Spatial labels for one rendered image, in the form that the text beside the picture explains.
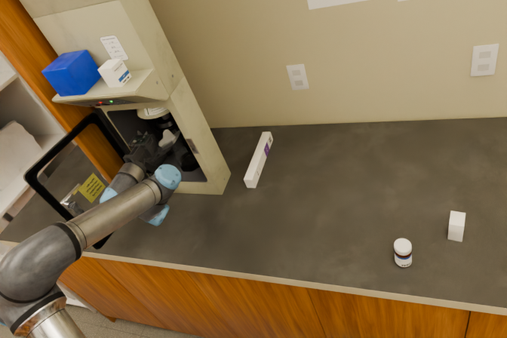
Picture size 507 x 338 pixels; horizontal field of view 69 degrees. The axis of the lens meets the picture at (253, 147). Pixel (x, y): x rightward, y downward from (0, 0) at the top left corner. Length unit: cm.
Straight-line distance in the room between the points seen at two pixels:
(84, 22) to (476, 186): 124
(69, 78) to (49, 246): 49
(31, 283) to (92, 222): 16
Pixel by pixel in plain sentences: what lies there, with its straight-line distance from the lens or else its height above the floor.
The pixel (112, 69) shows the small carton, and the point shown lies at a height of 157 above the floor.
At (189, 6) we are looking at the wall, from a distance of 149.
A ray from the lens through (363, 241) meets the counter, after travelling 119.
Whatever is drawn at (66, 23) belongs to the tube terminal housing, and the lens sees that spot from 120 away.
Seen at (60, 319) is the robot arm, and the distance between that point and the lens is 97.
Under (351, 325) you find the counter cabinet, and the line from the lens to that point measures 145.
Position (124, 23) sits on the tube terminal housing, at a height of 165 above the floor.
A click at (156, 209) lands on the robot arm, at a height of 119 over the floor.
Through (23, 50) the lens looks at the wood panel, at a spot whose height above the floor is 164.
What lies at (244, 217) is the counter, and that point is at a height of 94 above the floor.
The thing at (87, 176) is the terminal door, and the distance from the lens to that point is 137.
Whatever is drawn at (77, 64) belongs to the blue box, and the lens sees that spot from 117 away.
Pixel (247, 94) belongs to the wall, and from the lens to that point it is 161.
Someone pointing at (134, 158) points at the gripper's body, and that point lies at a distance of 123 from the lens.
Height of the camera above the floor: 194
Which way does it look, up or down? 40 degrees down
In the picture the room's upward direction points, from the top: 22 degrees counter-clockwise
